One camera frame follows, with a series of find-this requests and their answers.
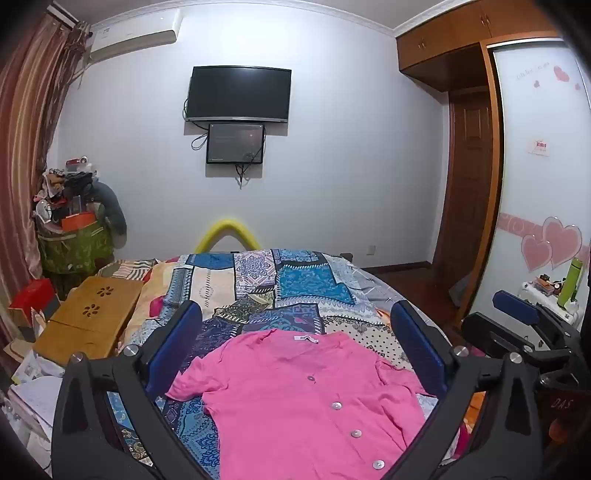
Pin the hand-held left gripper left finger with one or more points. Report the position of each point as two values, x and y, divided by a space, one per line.
178 341

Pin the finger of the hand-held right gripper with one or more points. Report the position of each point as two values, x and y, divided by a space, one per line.
515 305
485 330

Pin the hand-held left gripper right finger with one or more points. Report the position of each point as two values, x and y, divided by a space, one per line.
416 341

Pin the pink button shirt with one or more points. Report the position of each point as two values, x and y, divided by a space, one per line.
286 392

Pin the green bottle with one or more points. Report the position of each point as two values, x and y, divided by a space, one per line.
570 281

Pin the pink heart stickers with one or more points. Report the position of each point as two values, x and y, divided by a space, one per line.
551 244

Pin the grey bed sheet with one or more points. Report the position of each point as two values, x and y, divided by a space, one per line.
364 281

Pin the wooden folding table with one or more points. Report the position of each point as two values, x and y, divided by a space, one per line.
87 314

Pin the patchwork print blanket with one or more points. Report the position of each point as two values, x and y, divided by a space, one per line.
258 286

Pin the yellow foam hoop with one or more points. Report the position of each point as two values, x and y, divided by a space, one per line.
226 225

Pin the brown wooden door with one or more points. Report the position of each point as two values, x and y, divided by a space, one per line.
466 184

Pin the red box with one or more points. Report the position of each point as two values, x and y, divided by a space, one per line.
34 295

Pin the pile of papers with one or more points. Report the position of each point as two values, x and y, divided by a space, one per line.
32 392

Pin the orange box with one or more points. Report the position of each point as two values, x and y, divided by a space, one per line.
78 222

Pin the pile of household clutter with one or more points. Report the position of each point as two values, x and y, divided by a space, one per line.
64 184

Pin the striped brown curtain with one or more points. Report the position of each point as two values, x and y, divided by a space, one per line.
27 138

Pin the wooden overhead cabinet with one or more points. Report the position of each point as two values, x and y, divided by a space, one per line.
461 41

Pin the white air conditioner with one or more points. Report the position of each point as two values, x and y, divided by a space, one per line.
134 39

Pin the small black wall monitor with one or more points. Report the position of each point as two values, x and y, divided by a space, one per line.
235 143

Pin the black wall television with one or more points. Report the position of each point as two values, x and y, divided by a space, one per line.
240 94

